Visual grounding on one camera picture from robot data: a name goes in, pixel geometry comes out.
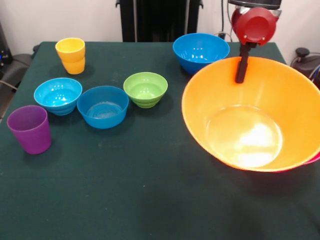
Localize large orange bowl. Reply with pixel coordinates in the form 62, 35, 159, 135
181, 56, 320, 173

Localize small light blue bowl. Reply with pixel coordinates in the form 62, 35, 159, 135
33, 77, 83, 116

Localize medium blue bowl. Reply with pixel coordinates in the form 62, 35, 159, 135
172, 32, 231, 76

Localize purple cup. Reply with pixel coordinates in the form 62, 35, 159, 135
6, 105, 52, 155

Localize black hanging cable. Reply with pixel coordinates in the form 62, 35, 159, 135
220, 0, 234, 42

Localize dark green tablecloth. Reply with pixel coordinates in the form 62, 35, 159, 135
0, 41, 320, 240

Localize large pink bowl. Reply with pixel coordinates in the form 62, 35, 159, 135
274, 153, 320, 174

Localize black computer tower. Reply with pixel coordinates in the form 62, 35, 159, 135
0, 21, 13, 66

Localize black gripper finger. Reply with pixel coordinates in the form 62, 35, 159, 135
234, 42, 257, 84

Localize small green bowl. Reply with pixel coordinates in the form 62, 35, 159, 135
122, 71, 169, 109

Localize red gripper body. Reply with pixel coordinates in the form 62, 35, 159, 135
231, 7, 279, 48

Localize yellow cup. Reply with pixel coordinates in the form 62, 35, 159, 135
54, 37, 86, 75

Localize dark blue bowl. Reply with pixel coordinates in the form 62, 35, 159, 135
76, 85, 130, 130

